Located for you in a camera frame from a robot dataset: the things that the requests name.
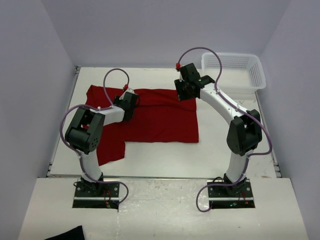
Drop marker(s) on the black cloth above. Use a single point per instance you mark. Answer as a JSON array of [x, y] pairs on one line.
[[73, 234]]

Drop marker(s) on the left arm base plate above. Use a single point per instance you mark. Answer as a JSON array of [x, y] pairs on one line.
[[92, 195]]

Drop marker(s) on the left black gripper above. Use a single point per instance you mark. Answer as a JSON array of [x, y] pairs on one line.
[[116, 100]]

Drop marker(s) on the white plastic basket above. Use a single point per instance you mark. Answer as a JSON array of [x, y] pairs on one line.
[[242, 74]]

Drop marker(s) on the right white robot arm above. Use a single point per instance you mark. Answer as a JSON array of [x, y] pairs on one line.
[[244, 132]]

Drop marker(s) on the red t-shirt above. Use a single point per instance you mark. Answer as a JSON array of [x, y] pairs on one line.
[[159, 117]]

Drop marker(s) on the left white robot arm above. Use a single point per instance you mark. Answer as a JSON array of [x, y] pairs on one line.
[[82, 126]]

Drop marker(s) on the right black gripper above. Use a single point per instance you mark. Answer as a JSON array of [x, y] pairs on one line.
[[179, 83]]

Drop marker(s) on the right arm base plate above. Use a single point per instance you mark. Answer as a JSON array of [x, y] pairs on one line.
[[235, 197]]

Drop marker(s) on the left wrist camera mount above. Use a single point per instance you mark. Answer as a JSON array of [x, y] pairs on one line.
[[126, 89]]

